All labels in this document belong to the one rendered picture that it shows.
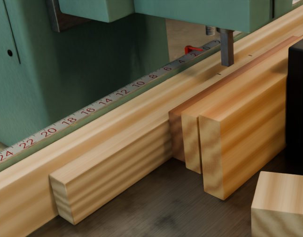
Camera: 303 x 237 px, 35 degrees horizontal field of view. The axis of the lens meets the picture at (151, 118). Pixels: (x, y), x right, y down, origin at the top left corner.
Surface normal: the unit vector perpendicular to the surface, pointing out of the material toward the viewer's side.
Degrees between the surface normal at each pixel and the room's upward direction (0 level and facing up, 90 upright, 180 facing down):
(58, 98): 90
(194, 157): 90
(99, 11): 90
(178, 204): 0
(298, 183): 0
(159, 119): 0
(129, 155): 90
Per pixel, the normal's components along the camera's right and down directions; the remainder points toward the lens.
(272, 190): -0.11, -0.87
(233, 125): 0.72, 0.27
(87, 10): -0.69, 0.42
